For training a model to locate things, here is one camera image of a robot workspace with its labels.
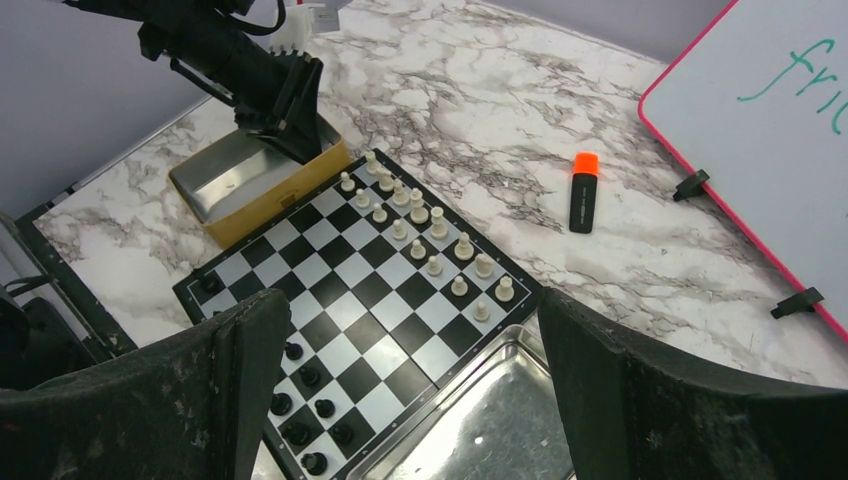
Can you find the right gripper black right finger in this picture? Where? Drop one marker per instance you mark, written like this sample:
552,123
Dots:
634,407

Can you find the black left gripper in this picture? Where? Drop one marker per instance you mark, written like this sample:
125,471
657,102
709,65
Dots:
273,96

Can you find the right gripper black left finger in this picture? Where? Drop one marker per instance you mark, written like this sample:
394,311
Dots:
189,406

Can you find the black chess piece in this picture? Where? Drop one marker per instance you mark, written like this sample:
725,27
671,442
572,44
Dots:
297,433
324,408
210,284
314,463
281,404

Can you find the black chess pawn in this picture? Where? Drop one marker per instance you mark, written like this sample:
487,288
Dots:
342,433
293,351
310,376

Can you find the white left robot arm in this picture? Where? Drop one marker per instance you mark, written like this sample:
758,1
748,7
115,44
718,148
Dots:
167,25

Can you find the white chess piece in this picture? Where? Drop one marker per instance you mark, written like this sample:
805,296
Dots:
504,290
483,266

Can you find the white chess pawn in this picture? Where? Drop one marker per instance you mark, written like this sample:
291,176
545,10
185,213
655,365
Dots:
481,311
459,287

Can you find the black white chess board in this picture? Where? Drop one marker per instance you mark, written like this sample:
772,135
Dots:
366,263

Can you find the gold tin box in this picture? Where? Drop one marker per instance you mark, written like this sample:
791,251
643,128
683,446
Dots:
238,183

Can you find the silver tin lid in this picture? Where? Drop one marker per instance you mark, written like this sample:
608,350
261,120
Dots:
498,419

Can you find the black whiteboard stand foot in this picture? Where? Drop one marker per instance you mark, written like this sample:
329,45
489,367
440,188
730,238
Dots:
691,186

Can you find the orange black highlighter marker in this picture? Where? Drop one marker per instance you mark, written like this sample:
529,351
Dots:
584,182

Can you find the pink framed whiteboard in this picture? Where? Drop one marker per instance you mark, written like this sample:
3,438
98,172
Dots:
759,101

